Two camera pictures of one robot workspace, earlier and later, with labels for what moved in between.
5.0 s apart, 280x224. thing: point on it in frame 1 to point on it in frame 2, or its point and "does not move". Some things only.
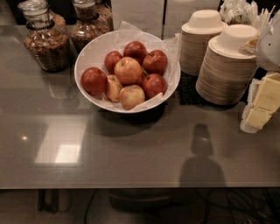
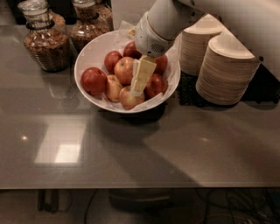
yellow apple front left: x=113 y=88 does not move
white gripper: x=269 y=49 to x=149 y=39
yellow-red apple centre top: x=129 y=71 does not move
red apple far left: x=94 y=80 does not move
